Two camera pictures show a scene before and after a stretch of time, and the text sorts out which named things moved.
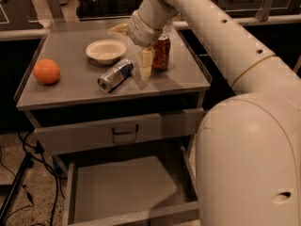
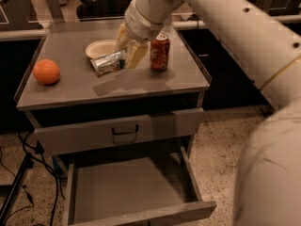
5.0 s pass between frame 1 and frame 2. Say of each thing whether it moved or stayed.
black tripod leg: stayed
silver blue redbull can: moved
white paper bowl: stayed
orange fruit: stayed
